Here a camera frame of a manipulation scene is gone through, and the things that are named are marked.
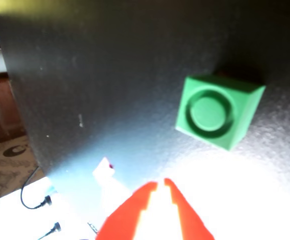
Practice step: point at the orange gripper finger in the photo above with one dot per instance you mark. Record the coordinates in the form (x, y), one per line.
(125, 217)
(187, 217)

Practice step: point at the green cube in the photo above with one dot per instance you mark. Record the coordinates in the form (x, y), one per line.
(210, 112)

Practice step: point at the small pink tape scrap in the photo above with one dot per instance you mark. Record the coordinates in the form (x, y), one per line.
(103, 170)

